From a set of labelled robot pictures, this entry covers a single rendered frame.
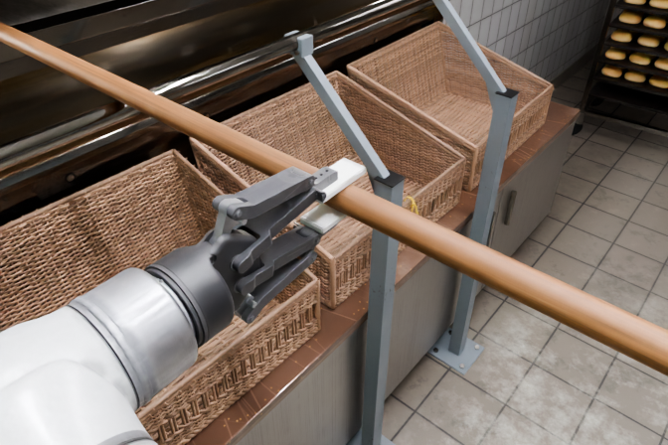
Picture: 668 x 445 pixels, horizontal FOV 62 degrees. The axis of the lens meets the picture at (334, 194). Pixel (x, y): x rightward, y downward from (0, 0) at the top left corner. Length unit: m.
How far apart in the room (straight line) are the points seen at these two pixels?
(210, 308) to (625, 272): 2.17
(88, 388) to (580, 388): 1.77
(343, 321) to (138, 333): 0.89
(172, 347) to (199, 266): 0.06
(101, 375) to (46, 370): 0.03
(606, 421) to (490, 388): 0.34
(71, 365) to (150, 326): 0.05
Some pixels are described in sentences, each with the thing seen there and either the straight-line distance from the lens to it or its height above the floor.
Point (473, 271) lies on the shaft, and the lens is 0.48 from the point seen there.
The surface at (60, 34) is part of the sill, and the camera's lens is 1.19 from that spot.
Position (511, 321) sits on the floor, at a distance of 2.12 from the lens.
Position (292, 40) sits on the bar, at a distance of 1.02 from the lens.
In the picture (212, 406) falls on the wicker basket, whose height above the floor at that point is 0.62.
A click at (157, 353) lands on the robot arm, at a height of 1.21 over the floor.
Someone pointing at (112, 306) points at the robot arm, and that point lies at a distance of 0.41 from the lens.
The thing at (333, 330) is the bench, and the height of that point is 0.58.
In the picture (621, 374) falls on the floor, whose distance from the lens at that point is 2.10.
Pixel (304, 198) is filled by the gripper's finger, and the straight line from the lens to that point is 0.50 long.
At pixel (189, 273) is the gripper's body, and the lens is 0.43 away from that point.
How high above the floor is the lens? 1.52
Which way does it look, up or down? 36 degrees down
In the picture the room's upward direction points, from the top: straight up
